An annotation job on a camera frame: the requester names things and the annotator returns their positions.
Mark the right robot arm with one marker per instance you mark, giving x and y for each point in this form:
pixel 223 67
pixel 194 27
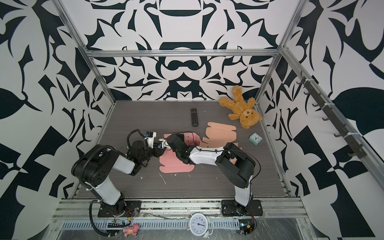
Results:
pixel 237 165

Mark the black electronics module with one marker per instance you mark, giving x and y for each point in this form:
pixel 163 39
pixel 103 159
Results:
pixel 247 226

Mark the black tv remote control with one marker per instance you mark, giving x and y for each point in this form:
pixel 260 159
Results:
pixel 194 117

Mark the white round table clock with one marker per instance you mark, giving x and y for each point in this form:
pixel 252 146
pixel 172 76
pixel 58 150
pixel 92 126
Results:
pixel 201 225

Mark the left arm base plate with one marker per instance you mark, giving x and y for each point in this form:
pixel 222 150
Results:
pixel 120 209

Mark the black wall hook rack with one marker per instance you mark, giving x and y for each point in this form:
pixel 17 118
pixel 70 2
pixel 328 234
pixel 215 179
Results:
pixel 334 115

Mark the brown teddy bear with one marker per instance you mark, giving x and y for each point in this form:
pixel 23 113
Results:
pixel 241 110

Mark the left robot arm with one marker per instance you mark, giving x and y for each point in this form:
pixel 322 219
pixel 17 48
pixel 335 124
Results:
pixel 93 169

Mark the pink paper box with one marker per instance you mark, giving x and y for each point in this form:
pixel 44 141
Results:
pixel 171 164

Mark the small pink toy figure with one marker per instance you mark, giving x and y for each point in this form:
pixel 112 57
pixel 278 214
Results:
pixel 132 230

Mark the peach flat paper box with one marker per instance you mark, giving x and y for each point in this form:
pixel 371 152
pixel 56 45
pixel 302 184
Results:
pixel 218 135

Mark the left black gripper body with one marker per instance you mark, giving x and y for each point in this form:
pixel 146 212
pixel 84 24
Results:
pixel 149 153

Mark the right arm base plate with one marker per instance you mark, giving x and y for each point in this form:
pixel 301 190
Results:
pixel 230 208

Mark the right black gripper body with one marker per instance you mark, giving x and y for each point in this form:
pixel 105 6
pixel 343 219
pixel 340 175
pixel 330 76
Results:
pixel 182 137

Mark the green circuit board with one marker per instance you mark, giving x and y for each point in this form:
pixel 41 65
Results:
pixel 119 224

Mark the small green alarm clock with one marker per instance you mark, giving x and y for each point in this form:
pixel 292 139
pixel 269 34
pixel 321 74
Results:
pixel 255 139

